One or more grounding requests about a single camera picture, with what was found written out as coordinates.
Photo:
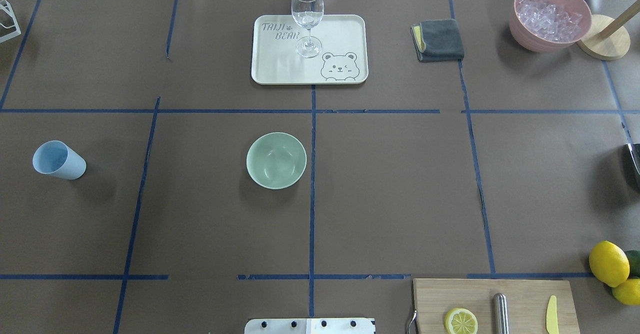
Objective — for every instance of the green ceramic bowl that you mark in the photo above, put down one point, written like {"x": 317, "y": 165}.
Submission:
{"x": 276, "y": 160}

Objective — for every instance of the light blue plastic cup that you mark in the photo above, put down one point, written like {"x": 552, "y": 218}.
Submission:
{"x": 56, "y": 159}

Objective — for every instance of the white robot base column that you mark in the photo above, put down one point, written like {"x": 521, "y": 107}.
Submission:
{"x": 311, "y": 325}

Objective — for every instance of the pink bowl of ice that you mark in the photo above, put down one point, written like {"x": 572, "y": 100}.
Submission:
{"x": 545, "y": 26}

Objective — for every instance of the metal ice scoop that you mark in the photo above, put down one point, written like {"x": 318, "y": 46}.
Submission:
{"x": 630, "y": 163}

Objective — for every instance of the clear wine glass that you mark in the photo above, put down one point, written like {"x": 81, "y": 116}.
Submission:
{"x": 308, "y": 14}

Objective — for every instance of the grey folded cloth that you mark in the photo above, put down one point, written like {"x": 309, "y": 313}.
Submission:
{"x": 437, "y": 41}

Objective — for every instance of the lemon slice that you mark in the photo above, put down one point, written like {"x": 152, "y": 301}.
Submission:
{"x": 460, "y": 320}

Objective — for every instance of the wooden cutting board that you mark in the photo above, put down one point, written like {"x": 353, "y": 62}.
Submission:
{"x": 526, "y": 303}

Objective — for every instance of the yellow plastic knife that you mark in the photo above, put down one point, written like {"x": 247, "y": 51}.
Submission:
{"x": 551, "y": 316}

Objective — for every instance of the yellow lemon upper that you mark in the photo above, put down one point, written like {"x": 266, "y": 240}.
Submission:
{"x": 609, "y": 264}

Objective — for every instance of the yellow lemon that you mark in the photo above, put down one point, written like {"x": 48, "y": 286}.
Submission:
{"x": 628, "y": 293}
{"x": 609, "y": 264}

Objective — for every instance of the wooden stand with base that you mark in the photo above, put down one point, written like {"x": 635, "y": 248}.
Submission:
{"x": 607, "y": 38}

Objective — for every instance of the green lime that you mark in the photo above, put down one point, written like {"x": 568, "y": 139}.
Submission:
{"x": 633, "y": 257}

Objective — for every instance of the yellow lemon lower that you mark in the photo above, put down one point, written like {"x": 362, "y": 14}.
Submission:
{"x": 628, "y": 293}

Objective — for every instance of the white cup rack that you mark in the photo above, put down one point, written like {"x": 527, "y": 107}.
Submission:
{"x": 9, "y": 26}

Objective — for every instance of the silver black knife handle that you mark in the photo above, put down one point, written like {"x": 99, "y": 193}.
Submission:
{"x": 501, "y": 315}

